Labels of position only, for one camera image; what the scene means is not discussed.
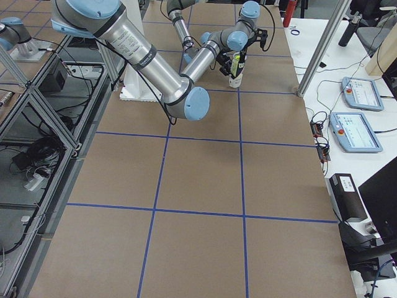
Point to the far teach pendant tablet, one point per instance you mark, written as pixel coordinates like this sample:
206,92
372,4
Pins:
362,94

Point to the near teach pendant tablet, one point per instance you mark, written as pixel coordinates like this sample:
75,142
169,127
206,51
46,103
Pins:
354,133

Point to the aluminium frame post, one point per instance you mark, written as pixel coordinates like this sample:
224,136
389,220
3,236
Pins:
322,46

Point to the black water bottle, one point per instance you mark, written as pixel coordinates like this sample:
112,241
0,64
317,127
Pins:
350,29

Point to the red cylinder bottle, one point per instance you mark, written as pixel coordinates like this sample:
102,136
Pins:
289,12

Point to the teach pendant tablet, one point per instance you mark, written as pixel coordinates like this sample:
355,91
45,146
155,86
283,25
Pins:
362,94
354,133

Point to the black box with label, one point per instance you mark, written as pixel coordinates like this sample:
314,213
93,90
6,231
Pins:
347,198

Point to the aluminium frame rack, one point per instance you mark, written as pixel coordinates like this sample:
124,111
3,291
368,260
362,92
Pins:
51,104

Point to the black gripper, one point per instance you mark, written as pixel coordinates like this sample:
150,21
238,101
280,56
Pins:
224,59
242,55

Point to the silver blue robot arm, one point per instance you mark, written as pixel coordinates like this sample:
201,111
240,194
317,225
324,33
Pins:
186,31
181,98

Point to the black monitor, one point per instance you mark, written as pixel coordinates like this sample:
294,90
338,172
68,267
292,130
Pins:
379,197

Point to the white blue tennis ball can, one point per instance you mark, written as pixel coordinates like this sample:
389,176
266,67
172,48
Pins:
235,82

